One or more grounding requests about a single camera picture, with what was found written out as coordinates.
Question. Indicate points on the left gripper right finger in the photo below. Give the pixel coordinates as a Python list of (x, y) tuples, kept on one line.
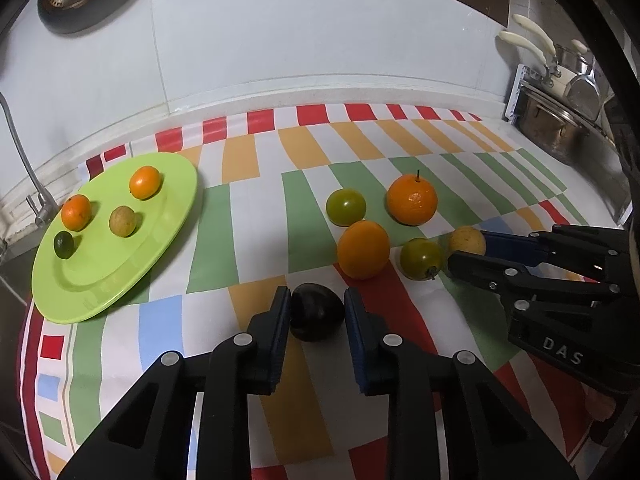
[(446, 414)]

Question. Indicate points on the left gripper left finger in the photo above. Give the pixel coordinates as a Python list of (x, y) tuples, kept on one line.
[(147, 433)]

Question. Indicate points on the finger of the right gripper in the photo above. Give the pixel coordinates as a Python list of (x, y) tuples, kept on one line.
[(495, 277), (520, 247)]

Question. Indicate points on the yellow tan fruit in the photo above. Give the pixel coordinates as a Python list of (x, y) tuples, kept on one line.
[(467, 239)]

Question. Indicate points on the green tomato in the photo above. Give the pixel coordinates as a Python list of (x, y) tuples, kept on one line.
[(345, 207), (420, 259)]

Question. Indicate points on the smooth orange fruit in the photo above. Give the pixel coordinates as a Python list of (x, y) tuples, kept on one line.
[(363, 250)]

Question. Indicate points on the dark avocado fruit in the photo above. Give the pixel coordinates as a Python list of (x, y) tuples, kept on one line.
[(316, 313)]

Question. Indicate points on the chrome kitchen faucet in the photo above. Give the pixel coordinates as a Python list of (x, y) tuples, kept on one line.
[(48, 208)]

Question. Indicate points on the large orange with stem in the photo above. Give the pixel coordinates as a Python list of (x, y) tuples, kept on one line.
[(411, 200)]

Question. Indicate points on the stainless steel pot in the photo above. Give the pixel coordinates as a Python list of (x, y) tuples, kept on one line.
[(550, 126)]

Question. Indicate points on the striped colourful tablecloth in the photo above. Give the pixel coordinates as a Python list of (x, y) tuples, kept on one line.
[(258, 222)]

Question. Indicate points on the dark green lime on plate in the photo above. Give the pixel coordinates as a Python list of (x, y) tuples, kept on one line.
[(64, 244)]

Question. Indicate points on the tan round fruit on plate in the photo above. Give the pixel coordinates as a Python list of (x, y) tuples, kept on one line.
[(122, 221)]

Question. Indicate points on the small orange left plate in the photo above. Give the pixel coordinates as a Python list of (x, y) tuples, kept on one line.
[(76, 212)]

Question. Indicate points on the small orange plate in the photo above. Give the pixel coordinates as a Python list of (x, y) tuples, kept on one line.
[(76, 212), (145, 182)]

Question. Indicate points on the small orange upper plate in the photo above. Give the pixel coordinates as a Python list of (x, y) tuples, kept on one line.
[(145, 182)]

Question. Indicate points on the cream handled pan lower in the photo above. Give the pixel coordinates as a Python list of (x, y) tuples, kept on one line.
[(554, 78)]

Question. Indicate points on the cream handled pan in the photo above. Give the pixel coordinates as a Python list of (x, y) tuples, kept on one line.
[(554, 78), (573, 57)]

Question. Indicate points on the cream handled pan upper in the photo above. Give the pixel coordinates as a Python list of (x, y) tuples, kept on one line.
[(573, 57)]

